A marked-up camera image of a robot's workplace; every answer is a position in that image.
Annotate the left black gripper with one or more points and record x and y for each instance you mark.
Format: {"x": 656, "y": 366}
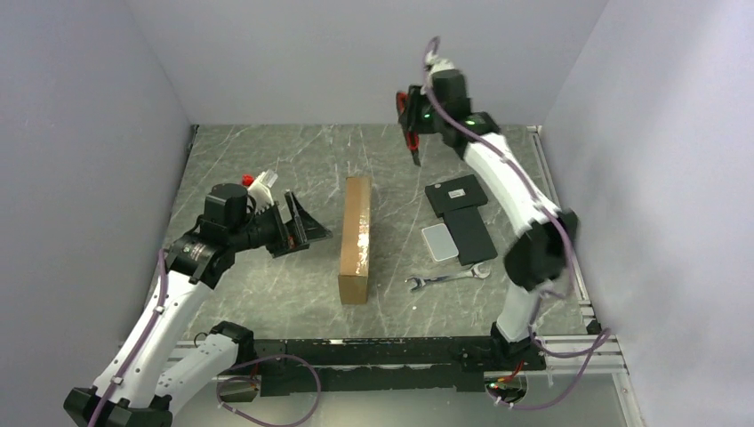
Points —
{"x": 287, "y": 240}

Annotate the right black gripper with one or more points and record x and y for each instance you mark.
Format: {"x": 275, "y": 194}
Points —
{"x": 416, "y": 99}

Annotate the red utility knife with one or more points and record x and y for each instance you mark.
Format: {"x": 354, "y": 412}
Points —
{"x": 405, "y": 118}

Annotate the brown cardboard express box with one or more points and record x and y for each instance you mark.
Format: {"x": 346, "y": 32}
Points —
{"x": 355, "y": 241}

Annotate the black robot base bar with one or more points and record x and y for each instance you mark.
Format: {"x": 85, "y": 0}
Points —
{"x": 462, "y": 363}

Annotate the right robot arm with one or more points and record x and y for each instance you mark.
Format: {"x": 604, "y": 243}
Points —
{"x": 544, "y": 247}

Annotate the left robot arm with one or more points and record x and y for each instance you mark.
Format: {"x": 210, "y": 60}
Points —
{"x": 137, "y": 388}

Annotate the black square box with label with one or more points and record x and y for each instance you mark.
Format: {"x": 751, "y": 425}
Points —
{"x": 455, "y": 194}

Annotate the black flat rectangular box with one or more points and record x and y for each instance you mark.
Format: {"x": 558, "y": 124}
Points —
{"x": 470, "y": 236}

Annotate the white rounded power bank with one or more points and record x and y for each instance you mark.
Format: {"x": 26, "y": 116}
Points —
{"x": 439, "y": 242}

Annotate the silver open-end wrench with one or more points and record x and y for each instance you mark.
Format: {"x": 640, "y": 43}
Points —
{"x": 476, "y": 271}

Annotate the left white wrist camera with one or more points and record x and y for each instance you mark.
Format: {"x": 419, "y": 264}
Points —
{"x": 259, "y": 188}

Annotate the aluminium frame rail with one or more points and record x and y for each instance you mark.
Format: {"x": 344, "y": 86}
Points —
{"x": 539, "y": 342}

